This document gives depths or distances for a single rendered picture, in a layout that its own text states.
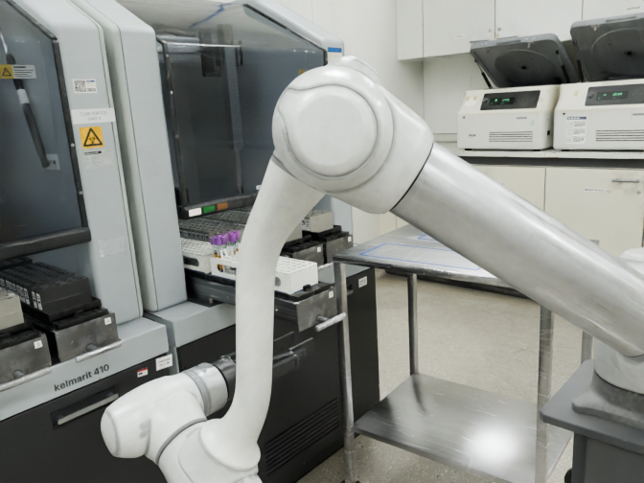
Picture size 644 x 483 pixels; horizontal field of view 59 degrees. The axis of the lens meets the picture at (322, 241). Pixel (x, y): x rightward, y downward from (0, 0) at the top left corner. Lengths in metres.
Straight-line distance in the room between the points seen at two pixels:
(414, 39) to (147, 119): 2.91
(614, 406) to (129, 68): 1.22
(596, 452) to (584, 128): 2.44
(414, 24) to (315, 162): 3.60
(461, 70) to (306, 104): 3.78
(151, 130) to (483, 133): 2.45
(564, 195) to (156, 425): 2.81
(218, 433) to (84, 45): 0.90
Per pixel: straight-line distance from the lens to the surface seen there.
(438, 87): 4.43
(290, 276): 1.29
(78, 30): 1.42
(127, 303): 1.48
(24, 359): 1.31
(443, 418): 1.85
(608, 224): 3.37
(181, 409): 0.97
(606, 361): 1.06
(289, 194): 0.82
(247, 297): 0.86
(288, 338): 1.23
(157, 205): 1.49
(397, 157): 0.63
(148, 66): 1.49
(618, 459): 1.11
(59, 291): 1.38
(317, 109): 0.59
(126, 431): 0.97
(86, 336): 1.35
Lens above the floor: 1.23
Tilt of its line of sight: 14 degrees down
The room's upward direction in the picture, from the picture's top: 4 degrees counter-clockwise
